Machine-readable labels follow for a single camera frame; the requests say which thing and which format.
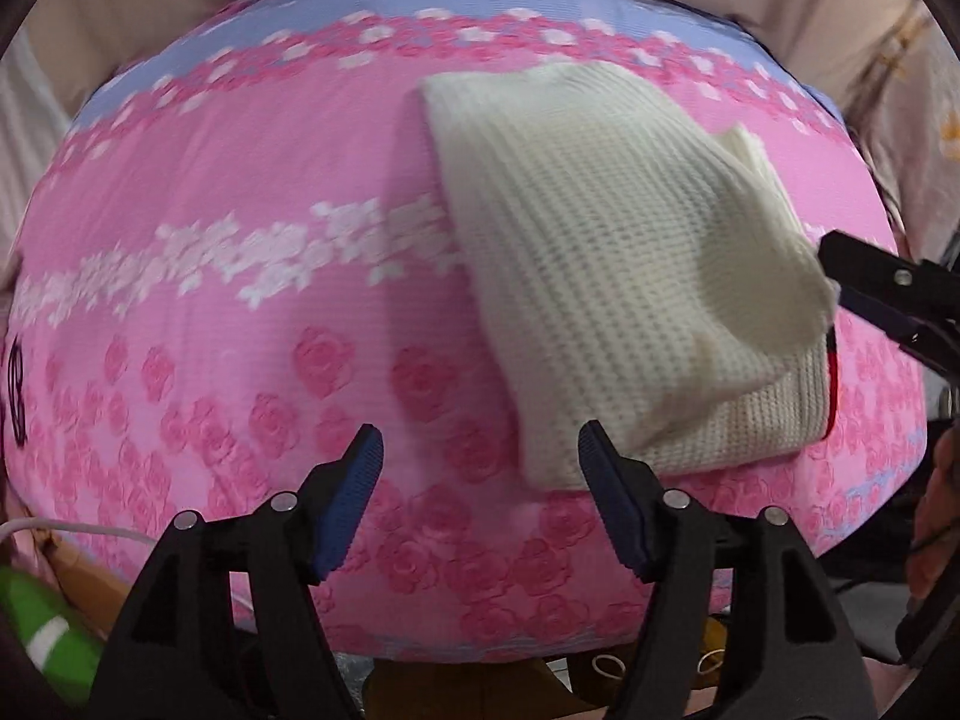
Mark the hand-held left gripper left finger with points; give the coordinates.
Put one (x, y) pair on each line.
(352, 495)

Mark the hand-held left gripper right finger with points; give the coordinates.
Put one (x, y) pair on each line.
(611, 510)

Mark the dark-framed eyeglasses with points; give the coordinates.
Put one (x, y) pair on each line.
(16, 369)

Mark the white red navy knit sweater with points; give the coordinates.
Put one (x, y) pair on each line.
(600, 255)

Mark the beige backdrop sheet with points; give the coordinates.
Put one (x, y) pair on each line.
(825, 0)

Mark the pink floral bed sheet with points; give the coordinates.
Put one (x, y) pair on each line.
(225, 315)

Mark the white pleated curtain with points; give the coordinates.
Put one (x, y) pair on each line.
(26, 135)

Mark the brown cardboard box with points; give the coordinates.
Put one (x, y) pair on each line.
(82, 574)

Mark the pale rubber band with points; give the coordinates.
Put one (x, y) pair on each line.
(609, 656)
(709, 652)

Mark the green plastic object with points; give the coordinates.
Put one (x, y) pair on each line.
(30, 607)

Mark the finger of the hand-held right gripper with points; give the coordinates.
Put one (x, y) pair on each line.
(915, 334)
(885, 274)

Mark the person's right hand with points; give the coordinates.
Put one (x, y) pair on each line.
(934, 510)

